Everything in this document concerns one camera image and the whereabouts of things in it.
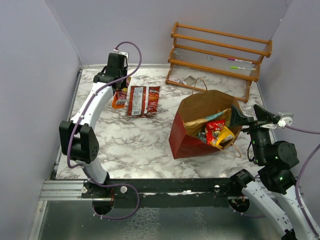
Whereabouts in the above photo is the red snack packet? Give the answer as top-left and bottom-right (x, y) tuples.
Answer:
(205, 119), (226, 146)

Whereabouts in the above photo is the pink marker pen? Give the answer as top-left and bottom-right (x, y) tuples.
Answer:
(227, 58), (253, 64)

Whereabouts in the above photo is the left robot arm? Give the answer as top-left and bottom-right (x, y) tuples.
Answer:
(59, 49), (129, 198)

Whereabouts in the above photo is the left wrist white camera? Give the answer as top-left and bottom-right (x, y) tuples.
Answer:
(113, 48), (129, 60)

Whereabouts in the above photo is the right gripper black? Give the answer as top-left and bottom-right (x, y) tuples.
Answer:
(229, 103), (275, 163)

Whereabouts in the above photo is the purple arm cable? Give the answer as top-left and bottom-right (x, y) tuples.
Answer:
(284, 124), (320, 238)
(65, 41), (143, 187)

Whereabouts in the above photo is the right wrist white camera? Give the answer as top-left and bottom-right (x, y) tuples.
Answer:
(277, 112), (294, 129)

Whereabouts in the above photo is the open grey small box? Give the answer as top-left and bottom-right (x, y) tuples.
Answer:
(182, 75), (196, 86)

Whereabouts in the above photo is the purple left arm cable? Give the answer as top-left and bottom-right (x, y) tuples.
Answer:
(65, 41), (143, 187)

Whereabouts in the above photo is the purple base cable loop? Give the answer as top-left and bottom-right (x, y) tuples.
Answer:
(91, 183), (141, 221)

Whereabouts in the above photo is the orange wooden rack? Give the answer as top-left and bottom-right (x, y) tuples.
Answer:
(165, 22), (273, 103)

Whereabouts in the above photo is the red Doritos chip bag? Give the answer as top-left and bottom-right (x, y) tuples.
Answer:
(127, 85), (160, 118)

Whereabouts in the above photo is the brown red paper bag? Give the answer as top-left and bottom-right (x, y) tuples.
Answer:
(168, 86), (242, 159)

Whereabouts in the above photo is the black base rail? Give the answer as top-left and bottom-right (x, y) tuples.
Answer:
(81, 178), (249, 209)

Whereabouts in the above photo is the teal snack packet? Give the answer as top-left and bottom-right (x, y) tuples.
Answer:
(205, 111), (225, 121)

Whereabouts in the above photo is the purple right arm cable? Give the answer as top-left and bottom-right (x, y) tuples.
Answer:
(284, 124), (320, 238)

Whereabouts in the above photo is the wrist white camera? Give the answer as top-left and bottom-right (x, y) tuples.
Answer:
(277, 112), (294, 129)
(113, 48), (129, 60)

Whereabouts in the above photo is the red white small box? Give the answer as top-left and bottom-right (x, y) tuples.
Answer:
(168, 76), (181, 83)

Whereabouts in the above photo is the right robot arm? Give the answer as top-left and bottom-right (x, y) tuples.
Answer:
(229, 104), (320, 240)

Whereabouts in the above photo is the green marker pen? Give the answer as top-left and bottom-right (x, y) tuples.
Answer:
(230, 66), (257, 71)

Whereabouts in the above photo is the yellow snack packet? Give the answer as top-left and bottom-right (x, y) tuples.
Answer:
(208, 126), (235, 149)

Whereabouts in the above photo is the orange Fox's candy bag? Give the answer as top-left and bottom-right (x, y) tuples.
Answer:
(111, 77), (131, 109)

